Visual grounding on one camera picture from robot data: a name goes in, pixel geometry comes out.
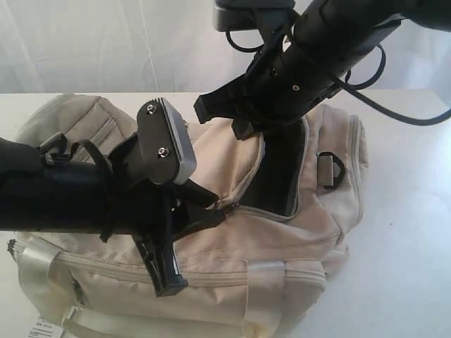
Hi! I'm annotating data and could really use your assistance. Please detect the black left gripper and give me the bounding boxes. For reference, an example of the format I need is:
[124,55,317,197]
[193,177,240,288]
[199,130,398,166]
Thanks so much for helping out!
[101,180,226,296]

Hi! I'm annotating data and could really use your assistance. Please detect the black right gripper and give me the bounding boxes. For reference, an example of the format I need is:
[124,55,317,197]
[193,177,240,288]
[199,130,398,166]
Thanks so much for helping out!
[194,45,335,139]

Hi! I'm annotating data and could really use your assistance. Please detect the beige duffel bag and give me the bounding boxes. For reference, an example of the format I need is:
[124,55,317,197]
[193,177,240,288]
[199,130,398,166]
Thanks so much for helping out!
[8,94,368,337]

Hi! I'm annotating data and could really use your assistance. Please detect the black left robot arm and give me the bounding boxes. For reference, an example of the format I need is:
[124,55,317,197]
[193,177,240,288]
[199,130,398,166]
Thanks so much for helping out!
[1,134,226,296]

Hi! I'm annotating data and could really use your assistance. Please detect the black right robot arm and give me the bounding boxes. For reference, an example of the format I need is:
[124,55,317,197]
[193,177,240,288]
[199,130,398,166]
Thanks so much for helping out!
[194,1,450,139]

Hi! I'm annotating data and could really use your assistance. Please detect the white paper label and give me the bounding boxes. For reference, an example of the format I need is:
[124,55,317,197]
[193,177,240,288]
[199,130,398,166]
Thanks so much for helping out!
[27,314,66,338]

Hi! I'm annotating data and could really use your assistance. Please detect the white backdrop curtain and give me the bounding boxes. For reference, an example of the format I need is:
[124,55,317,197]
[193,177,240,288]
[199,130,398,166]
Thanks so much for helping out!
[0,0,451,95]

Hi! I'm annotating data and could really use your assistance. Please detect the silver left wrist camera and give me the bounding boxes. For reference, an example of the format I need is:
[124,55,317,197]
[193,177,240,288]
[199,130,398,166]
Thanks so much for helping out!
[137,97,197,185]

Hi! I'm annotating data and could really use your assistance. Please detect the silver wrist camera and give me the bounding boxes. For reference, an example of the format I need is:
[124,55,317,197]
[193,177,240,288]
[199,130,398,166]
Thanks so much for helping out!
[213,0,295,32]
[137,97,197,185]

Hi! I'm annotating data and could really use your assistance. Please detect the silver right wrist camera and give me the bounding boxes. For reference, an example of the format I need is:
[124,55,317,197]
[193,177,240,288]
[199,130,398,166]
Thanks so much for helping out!
[213,0,295,32]

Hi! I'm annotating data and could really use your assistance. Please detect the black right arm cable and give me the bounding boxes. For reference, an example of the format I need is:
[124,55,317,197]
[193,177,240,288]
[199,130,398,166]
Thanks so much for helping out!
[327,42,451,126]

